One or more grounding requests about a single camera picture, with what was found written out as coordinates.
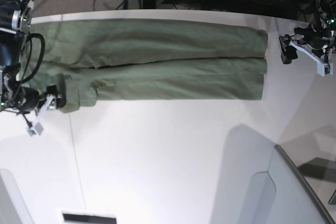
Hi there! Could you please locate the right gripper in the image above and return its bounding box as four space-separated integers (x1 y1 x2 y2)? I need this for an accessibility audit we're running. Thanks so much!
15 74 66 113

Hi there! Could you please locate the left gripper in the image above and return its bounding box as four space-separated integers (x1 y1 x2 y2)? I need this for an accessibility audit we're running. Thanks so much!
280 27 335 64

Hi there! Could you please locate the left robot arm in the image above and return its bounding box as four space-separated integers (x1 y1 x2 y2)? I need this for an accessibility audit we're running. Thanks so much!
279 0 335 68

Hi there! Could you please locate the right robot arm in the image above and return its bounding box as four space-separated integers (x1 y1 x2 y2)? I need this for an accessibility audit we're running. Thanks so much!
1 0 66 114

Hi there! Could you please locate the green t-shirt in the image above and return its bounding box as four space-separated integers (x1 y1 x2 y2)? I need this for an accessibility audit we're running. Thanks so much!
29 19 268 113

